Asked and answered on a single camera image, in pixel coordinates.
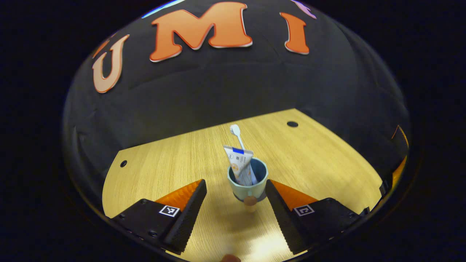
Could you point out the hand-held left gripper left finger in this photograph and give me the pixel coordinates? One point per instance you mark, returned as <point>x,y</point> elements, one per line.
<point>189,214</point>

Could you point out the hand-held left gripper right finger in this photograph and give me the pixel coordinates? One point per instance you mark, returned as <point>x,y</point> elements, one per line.
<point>280,214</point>

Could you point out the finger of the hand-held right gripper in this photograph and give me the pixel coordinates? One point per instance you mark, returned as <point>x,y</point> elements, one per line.
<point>400,134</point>
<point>399,173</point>

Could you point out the dark round coaster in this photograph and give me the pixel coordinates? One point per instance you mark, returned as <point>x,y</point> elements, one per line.
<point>260,198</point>

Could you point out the white toothpaste tube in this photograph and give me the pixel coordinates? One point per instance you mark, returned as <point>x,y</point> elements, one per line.
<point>238,163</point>

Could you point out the white toothbrush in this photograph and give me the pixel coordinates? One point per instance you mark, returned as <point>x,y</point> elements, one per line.
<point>235,130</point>

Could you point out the wooden desktop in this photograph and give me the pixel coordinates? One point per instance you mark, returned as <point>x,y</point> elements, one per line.
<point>164,171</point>

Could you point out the black backdrop cloth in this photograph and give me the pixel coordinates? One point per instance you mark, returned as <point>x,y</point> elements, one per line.
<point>218,83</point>

